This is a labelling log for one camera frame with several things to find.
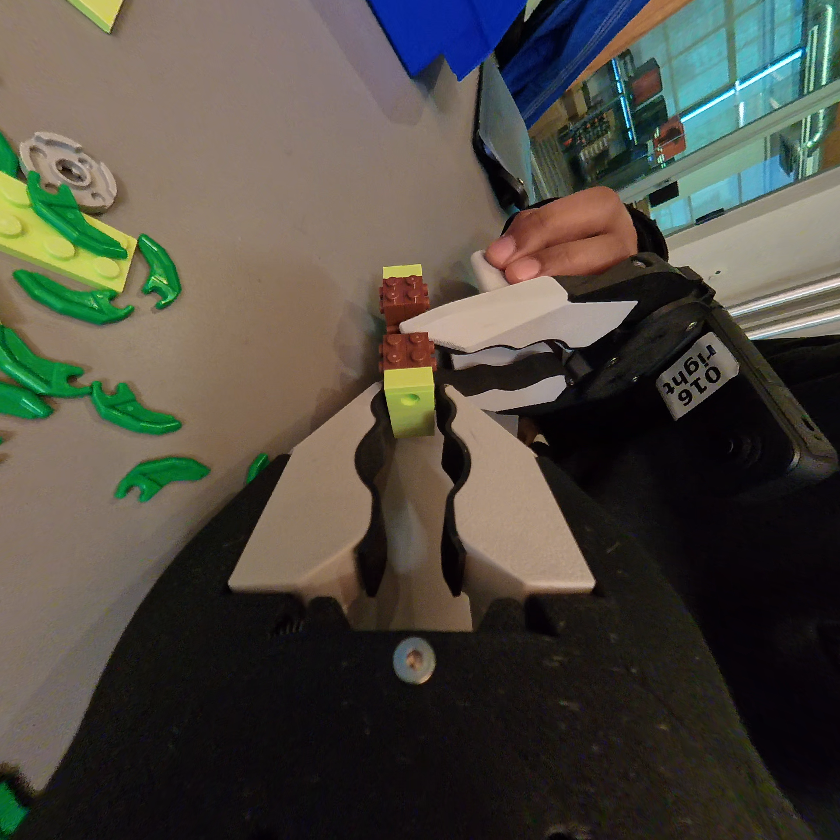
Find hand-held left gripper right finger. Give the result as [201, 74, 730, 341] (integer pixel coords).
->
[438, 385, 598, 598]

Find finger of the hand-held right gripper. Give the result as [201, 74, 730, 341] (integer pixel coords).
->
[434, 348, 571, 416]
[398, 274, 639, 357]

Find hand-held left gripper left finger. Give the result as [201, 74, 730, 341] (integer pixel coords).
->
[227, 384, 395, 598]

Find brown brick assembly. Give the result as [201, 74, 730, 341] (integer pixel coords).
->
[378, 264, 438, 438]

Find person's right hand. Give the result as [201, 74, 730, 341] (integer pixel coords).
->
[484, 185, 639, 284]

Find black smartphone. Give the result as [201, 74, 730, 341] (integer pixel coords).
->
[472, 56, 534, 212]

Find scattered green leaf pieces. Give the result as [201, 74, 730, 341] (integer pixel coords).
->
[0, 131, 272, 836]

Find blue cloth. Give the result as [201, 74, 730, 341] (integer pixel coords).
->
[499, 0, 664, 131]

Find blue plastic bin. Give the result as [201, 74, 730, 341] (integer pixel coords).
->
[366, 0, 529, 83]

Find grey round plate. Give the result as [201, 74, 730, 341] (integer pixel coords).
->
[19, 131, 118, 215]

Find wooden post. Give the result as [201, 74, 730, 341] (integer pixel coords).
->
[528, 0, 697, 140]

